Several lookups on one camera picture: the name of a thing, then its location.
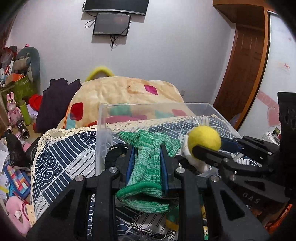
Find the green yellow sponge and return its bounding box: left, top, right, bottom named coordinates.
left=165, top=205, right=180, bottom=232

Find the yellow felt ball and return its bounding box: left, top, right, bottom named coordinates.
left=188, top=126, right=221, bottom=154

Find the green knitted cloth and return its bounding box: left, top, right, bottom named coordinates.
left=116, top=130, right=181, bottom=213

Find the floral patterned cloth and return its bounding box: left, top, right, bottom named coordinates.
left=201, top=204, right=209, bottom=240

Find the white sock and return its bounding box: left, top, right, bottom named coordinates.
left=181, top=133, right=210, bottom=173

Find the colourful toy box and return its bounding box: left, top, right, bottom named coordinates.
left=4, top=164, right=31, bottom=200

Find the navy white patterned tablecloth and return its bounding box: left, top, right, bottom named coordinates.
left=30, top=114, right=262, bottom=241

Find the wooden door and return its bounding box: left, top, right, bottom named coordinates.
left=214, top=24, right=264, bottom=121

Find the clear plastic storage box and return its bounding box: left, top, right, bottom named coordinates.
left=95, top=102, right=241, bottom=175

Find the green bottle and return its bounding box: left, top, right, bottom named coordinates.
left=19, top=100, right=31, bottom=126

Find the beige patchwork blanket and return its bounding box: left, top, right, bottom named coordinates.
left=57, top=76, right=194, bottom=129

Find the pink bunny toy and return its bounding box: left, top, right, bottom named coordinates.
left=6, top=92, right=23, bottom=128

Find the dark purple garment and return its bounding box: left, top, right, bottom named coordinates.
left=35, top=78, right=81, bottom=133

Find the red plush item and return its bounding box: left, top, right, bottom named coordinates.
left=29, top=94, right=43, bottom=111

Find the green storage box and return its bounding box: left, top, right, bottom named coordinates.
left=1, top=75, right=37, bottom=105

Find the wooden overhead cabinet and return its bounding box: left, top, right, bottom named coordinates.
left=213, top=0, right=276, bottom=29

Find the grey plush toy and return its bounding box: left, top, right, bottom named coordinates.
left=12, top=47, right=40, bottom=82

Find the black bead chain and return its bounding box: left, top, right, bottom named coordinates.
left=130, top=211, right=176, bottom=240

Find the large black wall television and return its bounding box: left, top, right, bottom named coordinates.
left=84, top=0, right=149, bottom=16

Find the small black wall monitor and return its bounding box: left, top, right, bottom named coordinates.
left=93, top=12, right=132, bottom=36

